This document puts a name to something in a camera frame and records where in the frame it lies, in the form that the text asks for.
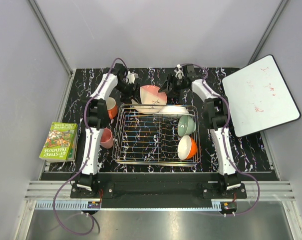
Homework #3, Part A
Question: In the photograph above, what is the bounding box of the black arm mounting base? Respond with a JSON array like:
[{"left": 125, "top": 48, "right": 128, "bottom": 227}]
[{"left": 70, "top": 172, "right": 247, "bottom": 200}]

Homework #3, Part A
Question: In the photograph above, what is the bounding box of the green treehouse book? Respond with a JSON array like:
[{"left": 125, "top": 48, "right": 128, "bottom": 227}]
[{"left": 39, "top": 122, "right": 78, "bottom": 163}]

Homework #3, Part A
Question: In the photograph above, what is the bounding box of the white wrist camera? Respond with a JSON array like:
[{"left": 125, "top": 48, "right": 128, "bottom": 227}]
[
  {"left": 174, "top": 64, "right": 184, "bottom": 80},
  {"left": 125, "top": 72, "right": 139, "bottom": 84}
]

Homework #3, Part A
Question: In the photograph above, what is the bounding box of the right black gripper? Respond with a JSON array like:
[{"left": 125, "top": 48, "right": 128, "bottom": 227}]
[{"left": 157, "top": 74, "right": 185, "bottom": 99}]

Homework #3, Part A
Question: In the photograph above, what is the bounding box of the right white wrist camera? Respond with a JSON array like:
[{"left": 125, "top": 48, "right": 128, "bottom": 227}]
[{"left": 174, "top": 64, "right": 184, "bottom": 80}]

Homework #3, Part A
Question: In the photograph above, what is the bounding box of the white grey rimmed plate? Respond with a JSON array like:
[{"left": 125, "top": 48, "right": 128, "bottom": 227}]
[{"left": 156, "top": 105, "right": 190, "bottom": 118}]

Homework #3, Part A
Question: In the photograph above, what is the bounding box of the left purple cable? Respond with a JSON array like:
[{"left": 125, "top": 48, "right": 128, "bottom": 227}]
[{"left": 52, "top": 57, "right": 128, "bottom": 236}]

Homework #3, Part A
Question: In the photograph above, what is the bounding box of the metal wire dish rack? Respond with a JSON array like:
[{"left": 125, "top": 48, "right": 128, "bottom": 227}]
[{"left": 113, "top": 104, "right": 201, "bottom": 167}]

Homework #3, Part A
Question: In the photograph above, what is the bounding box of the orange white bowl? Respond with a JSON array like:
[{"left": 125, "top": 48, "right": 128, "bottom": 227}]
[{"left": 177, "top": 135, "right": 197, "bottom": 160}]

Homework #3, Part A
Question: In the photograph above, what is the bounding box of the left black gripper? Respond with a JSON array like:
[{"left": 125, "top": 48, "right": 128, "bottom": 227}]
[{"left": 115, "top": 81, "right": 142, "bottom": 107}]

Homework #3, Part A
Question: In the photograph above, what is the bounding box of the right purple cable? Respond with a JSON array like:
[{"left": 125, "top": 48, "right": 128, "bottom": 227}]
[{"left": 180, "top": 62, "right": 261, "bottom": 216}]

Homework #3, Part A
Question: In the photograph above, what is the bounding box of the pink plastic cup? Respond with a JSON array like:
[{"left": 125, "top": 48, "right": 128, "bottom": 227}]
[{"left": 100, "top": 128, "right": 114, "bottom": 149}]

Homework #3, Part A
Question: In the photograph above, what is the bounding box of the white whiteboard black frame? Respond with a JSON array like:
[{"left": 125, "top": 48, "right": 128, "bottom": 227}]
[{"left": 222, "top": 54, "right": 301, "bottom": 137}]

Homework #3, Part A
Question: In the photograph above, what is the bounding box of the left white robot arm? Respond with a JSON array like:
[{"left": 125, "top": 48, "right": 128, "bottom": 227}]
[{"left": 75, "top": 63, "right": 141, "bottom": 198}]

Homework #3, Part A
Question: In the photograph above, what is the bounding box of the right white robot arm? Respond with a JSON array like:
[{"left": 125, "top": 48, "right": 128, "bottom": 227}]
[{"left": 158, "top": 63, "right": 241, "bottom": 198}]

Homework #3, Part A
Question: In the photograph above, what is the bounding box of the purple cable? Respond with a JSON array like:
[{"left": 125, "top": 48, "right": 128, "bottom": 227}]
[
  {"left": 52, "top": 57, "right": 128, "bottom": 236},
  {"left": 180, "top": 62, "right": 261, "bottom": 216}
]

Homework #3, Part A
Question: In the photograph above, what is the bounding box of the orange ceramic mug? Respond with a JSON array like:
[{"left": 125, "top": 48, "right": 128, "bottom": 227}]
[{"left": 106, "top": 97, "right": 117, "bottom": 120}]

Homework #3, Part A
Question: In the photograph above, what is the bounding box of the pink cream floral plate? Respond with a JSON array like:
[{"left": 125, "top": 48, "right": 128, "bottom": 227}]
[{"left": 132, "top": 85, "right": 167, "bottom": 114}]

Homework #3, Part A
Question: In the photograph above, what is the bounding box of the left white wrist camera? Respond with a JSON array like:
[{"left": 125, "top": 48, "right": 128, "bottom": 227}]
[{"left": 125, "top": 72, "right": 139, "bottom": 84}]

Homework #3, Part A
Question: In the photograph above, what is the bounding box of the pale green bowl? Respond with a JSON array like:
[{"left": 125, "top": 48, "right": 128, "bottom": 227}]
[{"left": 178, "top": 115, "right": 196, "bottom": 137}]

